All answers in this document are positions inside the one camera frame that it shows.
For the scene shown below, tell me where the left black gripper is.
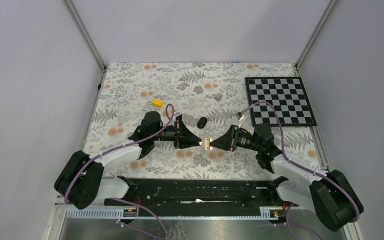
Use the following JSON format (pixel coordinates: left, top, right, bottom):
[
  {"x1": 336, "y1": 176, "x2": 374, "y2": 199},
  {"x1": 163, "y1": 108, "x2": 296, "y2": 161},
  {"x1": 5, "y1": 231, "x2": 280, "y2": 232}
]
[{"x1": 151, "y1": 120, "x2": 202, "y2": 149}]

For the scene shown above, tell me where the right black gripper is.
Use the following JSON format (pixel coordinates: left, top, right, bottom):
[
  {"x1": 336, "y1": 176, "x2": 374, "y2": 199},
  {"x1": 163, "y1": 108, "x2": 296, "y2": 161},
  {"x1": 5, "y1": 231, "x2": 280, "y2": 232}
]
[{"x1": 209, "y1": 125, "x2": 263, "y2": 153}]

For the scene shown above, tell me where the yellow block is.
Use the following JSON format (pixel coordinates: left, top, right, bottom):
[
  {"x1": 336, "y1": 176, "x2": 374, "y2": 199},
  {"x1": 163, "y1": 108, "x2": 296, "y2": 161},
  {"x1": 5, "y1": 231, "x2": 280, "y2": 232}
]
[{"x1": 151, "y1": 99, "x2": 164, "y2": 108}]

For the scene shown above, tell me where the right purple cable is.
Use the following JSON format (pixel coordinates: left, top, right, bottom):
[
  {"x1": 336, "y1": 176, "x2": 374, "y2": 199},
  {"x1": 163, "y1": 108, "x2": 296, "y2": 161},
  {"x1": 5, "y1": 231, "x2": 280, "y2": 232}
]
[{"x1": 241, "y1": 100, "x2": 361, "y2": 240}]

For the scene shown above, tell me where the black earbud charging case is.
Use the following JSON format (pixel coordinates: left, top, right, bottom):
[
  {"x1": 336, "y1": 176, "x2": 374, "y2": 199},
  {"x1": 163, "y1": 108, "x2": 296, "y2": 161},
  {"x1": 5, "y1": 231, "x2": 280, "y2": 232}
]
[{"x1": 196, "y1": 117, "x2": 208, "y2": 129}]

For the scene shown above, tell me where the purple cable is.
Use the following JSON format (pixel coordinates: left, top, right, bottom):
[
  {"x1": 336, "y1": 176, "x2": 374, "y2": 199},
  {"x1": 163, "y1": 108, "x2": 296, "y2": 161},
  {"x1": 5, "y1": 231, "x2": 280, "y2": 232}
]
[
  {"x1": 241, "y1": 100, "x2": 361, "y2": 240},
  {"x1": 63, "y1": 103, "x2": 176, "y2": 240}
]

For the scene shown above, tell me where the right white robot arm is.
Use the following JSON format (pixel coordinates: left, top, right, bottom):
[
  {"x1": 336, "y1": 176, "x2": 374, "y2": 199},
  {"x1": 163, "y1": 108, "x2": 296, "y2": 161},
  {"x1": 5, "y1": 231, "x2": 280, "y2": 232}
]
[{"x1": 209, "y1": 124, "x2": 364, "y2": 232}]

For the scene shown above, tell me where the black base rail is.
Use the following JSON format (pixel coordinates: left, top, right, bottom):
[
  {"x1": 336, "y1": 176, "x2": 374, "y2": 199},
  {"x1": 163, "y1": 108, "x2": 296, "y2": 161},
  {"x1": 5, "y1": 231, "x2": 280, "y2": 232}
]
[{"x1": 123, "y1": 178, "x2": 291, "y2": 217}]

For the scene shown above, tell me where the pink earbud charging case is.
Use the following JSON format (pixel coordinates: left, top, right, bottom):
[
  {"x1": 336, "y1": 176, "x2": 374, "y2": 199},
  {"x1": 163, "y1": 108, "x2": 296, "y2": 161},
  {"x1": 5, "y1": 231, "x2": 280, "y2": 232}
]
[{"x1": 202, "y1": 137, "x2": 211, "y2": 151}]

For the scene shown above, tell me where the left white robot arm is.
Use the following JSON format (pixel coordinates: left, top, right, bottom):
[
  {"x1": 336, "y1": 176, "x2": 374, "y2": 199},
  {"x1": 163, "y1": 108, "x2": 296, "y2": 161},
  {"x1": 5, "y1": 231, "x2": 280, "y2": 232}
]
[{"x1": 53, "y1": 111, "x2": 203, "y2": 210}]

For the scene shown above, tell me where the small grey block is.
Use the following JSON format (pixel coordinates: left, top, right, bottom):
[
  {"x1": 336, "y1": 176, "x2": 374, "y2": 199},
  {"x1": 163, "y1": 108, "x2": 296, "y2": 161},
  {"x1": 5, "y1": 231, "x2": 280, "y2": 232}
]
[{"x1": 214, "y1": 93, "x2": 223, "y2": 102}]

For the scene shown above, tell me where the black white checkerboard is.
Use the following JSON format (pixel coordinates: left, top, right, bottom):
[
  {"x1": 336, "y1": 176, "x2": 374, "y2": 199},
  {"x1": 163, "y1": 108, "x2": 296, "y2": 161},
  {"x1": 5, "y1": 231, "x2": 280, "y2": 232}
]
[{"x1": 244, "y1": 77, "x2": 317, "y2": 127}]

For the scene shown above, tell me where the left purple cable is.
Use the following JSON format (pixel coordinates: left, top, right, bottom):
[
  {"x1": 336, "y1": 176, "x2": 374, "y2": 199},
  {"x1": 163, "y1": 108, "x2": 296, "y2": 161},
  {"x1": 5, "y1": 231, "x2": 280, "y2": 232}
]
[{"x1": 63, "y1": 103, "x2": 176, "y2": 240}]

